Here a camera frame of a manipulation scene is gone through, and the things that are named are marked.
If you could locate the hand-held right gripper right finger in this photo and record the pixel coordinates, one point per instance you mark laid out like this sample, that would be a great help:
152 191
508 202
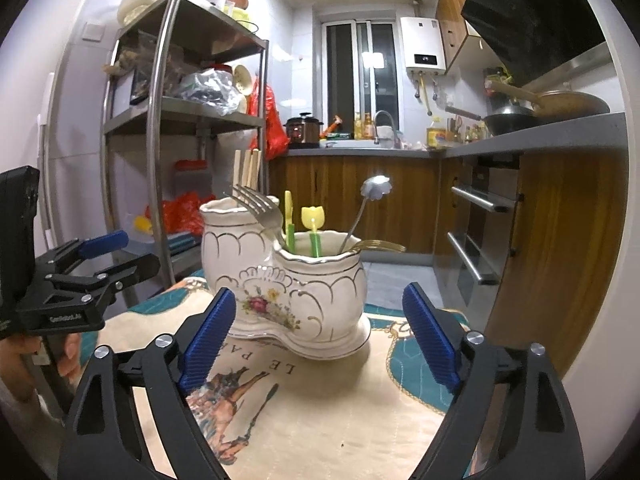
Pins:
430 335

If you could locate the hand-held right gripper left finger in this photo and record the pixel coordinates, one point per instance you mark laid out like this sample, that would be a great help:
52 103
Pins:
210 335

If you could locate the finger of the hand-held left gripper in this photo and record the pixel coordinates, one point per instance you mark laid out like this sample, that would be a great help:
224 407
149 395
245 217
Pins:
135 270
105 243

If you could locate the white ceramic utensil holder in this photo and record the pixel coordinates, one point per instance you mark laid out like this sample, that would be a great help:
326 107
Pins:
300 305

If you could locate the wooden chopstick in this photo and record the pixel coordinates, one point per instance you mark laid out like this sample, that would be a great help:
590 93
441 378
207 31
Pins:
246 170
258 170
237 172
253 170

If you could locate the yellow tulip spoon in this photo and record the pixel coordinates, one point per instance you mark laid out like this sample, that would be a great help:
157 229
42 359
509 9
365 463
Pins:
312 217

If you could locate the person's left forearm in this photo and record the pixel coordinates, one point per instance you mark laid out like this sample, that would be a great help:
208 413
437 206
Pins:
25 415

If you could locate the person's left hand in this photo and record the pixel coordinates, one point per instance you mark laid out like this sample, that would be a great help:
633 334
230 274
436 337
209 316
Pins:
20 365

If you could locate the yellow cap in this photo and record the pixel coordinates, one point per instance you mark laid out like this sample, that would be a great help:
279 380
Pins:
143 225

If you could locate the blue box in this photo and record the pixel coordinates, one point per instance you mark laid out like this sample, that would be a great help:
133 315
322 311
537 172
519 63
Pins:
184 242

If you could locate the crumpled red plastic bag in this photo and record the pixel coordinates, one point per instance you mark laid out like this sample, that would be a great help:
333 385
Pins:
175 212

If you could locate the gold metal fork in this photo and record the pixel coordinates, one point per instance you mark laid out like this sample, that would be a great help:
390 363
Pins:
380 246

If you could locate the red lid plastic container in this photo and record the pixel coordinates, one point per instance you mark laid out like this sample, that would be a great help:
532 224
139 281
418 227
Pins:
190 175

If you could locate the printed tablecloth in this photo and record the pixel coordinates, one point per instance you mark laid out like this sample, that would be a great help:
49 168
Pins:
325 400

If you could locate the steel shelf rack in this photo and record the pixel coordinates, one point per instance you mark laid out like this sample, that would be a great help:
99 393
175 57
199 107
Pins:
160 120

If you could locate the silver metal fork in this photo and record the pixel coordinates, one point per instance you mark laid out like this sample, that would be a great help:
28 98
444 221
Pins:
257 202

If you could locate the yellow green tulip utensil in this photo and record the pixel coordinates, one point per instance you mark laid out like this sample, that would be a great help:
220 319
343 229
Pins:
289 210

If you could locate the grey flower spoon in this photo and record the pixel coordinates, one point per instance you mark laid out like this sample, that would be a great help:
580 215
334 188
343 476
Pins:
376 187

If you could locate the wooden base cabinets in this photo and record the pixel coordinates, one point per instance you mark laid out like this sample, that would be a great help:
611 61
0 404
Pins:
350 195

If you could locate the clear plastic bag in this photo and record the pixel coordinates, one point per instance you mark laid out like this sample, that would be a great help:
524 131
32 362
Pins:
207 91

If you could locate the bag of dried goods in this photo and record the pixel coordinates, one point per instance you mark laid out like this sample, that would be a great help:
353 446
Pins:
142 60

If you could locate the yellow oil bottle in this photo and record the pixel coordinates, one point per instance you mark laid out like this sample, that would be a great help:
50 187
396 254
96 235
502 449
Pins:
437 136

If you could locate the hanging red plastic bag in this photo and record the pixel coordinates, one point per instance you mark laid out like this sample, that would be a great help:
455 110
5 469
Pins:
272 125

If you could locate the small condiment bottles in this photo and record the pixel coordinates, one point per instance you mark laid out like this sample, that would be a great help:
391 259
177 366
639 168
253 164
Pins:
476 133

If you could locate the red lid jar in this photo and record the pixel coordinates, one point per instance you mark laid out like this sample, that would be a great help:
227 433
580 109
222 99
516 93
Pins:
222 68

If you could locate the cream slotted ladle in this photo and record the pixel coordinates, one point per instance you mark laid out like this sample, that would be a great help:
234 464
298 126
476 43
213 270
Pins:
243 79

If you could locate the steel rice cooker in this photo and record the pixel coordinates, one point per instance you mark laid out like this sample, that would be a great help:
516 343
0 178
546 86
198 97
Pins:
302 132

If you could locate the amber bottles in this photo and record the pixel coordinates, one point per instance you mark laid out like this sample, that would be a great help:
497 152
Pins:
365 127

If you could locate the green box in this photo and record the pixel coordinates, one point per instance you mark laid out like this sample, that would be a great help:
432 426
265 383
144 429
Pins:
339 136

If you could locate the chrome faucet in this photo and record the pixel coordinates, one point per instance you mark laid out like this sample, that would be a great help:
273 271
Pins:
385 117

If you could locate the black wok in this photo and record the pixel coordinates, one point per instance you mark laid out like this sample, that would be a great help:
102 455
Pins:
505 124

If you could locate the orange kitchen tool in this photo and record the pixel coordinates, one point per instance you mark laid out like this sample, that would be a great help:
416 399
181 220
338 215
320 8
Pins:
332 126

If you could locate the grey kitchen countertop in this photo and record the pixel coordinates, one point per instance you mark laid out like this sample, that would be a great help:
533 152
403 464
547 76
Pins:
550 132

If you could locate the sliding window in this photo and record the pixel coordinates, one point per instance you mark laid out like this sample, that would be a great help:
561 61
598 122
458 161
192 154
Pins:
362 80

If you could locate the colourful snack packet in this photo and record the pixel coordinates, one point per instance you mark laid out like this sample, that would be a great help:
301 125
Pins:
497 79

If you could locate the pale yellow container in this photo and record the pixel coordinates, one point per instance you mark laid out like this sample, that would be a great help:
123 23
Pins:
241 15

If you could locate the golden lidded pan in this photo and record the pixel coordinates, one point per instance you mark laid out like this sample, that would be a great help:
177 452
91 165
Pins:
570 102

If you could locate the white water heater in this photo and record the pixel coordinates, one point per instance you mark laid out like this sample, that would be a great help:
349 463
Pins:
422 42

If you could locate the black range hood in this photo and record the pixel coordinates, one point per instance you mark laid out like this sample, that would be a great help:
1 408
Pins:
535 10

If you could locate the white wall switch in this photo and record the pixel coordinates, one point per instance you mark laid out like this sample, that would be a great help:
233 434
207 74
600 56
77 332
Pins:
92 31

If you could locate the wooden wall cabinet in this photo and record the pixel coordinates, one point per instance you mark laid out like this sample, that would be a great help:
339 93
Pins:
452 15

